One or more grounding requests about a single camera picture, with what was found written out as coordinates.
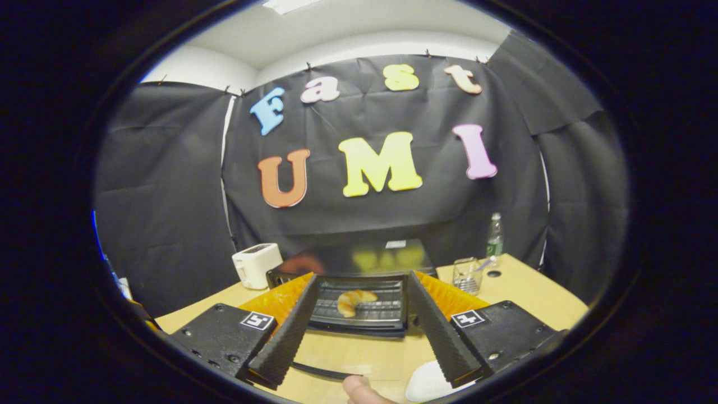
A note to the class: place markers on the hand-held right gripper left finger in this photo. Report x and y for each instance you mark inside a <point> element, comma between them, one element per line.
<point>289,336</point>

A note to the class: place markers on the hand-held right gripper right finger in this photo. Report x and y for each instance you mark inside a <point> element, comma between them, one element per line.
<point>437,331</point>

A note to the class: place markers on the black electric oven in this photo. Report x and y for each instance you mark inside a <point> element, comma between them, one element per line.
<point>381,322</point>

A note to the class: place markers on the golden croissant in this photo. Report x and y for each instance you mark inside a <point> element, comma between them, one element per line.
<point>350,303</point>

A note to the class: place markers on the white plate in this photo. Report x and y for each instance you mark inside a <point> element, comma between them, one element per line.
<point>429,384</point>

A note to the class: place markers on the clear glass cup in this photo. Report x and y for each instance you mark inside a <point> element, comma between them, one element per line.
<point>466,278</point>

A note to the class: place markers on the white toaster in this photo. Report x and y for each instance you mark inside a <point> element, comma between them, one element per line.
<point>255,266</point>

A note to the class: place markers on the white plastic straw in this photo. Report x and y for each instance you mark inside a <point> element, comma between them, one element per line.
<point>487,262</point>

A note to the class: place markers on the green label water bottle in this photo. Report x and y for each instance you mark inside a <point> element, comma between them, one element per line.
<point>495,238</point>

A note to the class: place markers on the black backdrop cloth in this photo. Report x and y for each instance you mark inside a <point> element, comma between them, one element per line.
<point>168,196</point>

